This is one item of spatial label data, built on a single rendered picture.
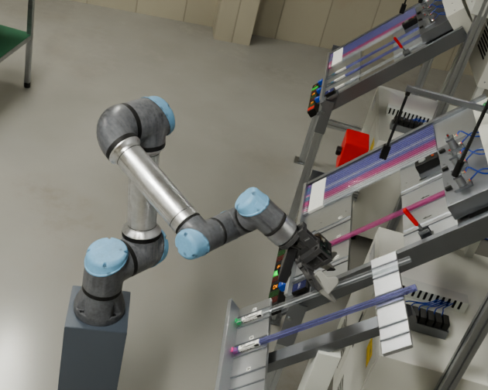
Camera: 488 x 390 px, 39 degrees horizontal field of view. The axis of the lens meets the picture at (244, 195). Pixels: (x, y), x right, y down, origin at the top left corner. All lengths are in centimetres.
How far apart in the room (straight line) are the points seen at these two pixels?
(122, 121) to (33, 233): 156
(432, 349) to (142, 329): 119
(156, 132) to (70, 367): 78
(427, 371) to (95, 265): 103
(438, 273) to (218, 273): 108
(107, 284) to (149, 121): 48
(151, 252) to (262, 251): 142
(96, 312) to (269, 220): 65
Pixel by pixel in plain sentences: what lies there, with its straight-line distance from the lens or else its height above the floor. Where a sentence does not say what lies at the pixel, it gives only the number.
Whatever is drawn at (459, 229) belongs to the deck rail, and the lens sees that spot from 188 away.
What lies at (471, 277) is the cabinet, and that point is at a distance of 265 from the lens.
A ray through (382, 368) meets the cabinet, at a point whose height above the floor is 57.
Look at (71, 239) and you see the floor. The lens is 325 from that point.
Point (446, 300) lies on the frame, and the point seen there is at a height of 65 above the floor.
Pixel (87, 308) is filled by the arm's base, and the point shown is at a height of 60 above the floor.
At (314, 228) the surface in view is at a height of 76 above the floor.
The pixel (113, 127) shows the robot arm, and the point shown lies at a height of 117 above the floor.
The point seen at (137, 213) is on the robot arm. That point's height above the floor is 87.
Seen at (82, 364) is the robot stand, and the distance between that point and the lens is 218.
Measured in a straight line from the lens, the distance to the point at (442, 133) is 239.
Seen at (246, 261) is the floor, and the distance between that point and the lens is 331.
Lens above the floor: 203
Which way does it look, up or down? 33 degrees down
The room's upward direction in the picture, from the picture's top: 15 degrees clockwise
